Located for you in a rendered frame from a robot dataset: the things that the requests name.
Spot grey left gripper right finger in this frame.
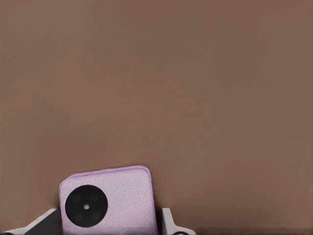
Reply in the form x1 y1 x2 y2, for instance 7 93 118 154
156 208 197 235

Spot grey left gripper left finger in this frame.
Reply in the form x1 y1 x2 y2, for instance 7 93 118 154
0 207 63 235

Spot lilac smartphone with round camera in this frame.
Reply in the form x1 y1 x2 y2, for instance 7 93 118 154
58 164 159 235

